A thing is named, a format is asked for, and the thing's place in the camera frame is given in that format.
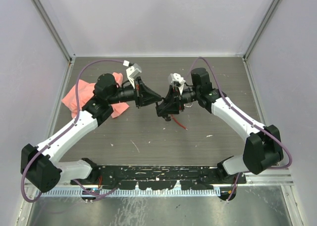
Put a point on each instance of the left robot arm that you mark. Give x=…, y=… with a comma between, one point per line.
x=41, y=164

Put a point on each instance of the slotted cable duct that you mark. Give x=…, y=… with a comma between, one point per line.
x=176, y=192

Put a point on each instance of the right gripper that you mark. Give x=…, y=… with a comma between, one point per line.
x=173, y=102

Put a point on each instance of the red cable seal lock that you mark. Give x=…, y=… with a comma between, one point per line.
x=178, y=123

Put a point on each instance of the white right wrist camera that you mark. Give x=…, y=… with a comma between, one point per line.
x=176, y=80

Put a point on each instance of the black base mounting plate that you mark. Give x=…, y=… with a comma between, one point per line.
x=156, y=177

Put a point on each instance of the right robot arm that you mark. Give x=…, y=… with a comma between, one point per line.
x=262, y=143

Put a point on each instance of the aluminium frame rail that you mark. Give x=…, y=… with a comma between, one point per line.
x=247, y=177

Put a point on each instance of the small brass padlock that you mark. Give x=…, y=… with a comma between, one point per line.
x=188, y=105

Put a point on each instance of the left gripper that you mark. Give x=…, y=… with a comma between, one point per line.
x=143, y=94

